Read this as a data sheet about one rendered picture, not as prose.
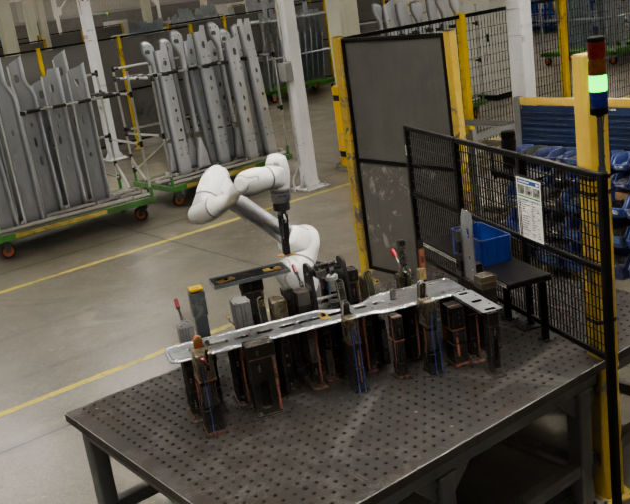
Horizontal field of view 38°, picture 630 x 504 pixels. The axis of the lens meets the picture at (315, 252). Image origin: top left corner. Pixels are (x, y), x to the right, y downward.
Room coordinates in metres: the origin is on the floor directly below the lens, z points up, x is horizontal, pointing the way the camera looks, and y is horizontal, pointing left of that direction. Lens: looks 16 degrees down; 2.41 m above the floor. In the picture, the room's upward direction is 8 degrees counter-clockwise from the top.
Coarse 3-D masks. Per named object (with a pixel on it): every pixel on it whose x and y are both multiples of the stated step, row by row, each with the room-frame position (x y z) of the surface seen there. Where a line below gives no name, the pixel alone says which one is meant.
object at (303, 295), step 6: (300, 288) 3.97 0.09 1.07; (306, 288) 3.96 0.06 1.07; (294, 294) 3.93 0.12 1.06; (300, 294) 3.90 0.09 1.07; (306, 294) 3.90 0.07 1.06; (294, 300) 3.94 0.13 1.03; (300, 300) 3.90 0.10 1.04; (306, 300) 3.90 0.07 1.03; (294, 306) 3.95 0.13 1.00; (300, 306) 3.90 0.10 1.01; (306, 306) 3.90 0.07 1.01; (300, 312) 3.89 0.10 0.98; (300, 336) 3.93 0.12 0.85; (300, 342) 3.95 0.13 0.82; (324, 366) 3.89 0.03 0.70
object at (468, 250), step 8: (464, 216) 3.97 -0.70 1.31; (464, 224) 3.98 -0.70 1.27; (472, 224) 3.90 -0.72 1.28; (464, 232) 3.98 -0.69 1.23; (472, 232) 3.90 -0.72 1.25; (464, 240) 3.99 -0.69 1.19; (472, 240) 3.91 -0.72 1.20; (464, 248) 4.00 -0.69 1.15; (472, 248) 3.92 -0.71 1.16; (464, 256) 4.01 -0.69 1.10; (472, 256) 3.93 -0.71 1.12; (464, 264) 4.01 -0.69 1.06; (472, 264) 3.93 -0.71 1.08; (464, 272) 4.01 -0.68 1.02; (472, 272) 3.94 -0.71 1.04; (472, 280) 3.95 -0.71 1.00
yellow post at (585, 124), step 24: (576, 72) 3.61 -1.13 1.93; (576, 96) 3.62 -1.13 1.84; (576, 120) 3.63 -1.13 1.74; (576, 144) 3.63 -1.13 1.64; (600, 288) 3.56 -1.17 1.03; (600, 384) 3.56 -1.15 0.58; (600, 408) 3.56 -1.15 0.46; (600, 432) 3.58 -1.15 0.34; (600, 456) 3.58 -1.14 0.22; (600, 480) 3.59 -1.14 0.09
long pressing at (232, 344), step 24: (408, 288) 3.97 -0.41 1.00; (432, 288) 3.92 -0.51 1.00; (456, 288) 3.88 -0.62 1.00; (312, 312) 3.83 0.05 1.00; (336, 312) 3.79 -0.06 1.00; (360, 312) 3.74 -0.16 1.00; (384, 312) 3.72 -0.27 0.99; (216, 336) 3.70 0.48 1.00; (240, 336) 3.67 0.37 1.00; (168, 360) 3.52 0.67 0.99
